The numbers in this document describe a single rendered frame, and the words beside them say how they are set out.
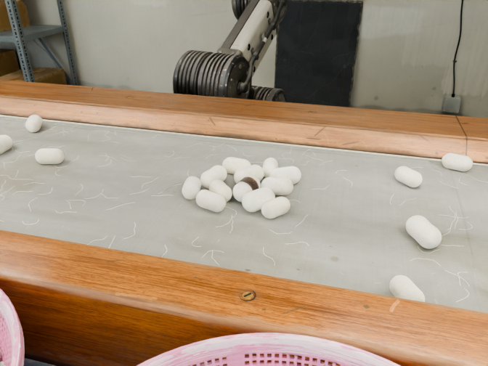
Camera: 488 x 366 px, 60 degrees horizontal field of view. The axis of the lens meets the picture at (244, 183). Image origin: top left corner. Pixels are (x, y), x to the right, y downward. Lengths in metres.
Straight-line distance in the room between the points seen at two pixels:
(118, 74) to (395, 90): 1.73
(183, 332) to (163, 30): 2.53
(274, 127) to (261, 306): 0.36
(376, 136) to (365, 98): 1.97
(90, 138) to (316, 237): 0.38
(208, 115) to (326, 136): 0.18
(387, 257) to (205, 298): 0.17
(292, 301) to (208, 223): 0.15
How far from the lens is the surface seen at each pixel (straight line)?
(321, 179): 0.52
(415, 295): 0.35
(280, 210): 0.43
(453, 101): 2.57
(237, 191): 0.45
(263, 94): 1.15
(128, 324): 0.34
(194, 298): 0.31
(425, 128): 0.64
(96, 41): 3.02
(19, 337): 0.31
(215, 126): 0.63
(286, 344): 0.28
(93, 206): 0.48
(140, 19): 2.83
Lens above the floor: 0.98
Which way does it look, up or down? 29 degrees down
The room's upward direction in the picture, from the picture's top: straight up
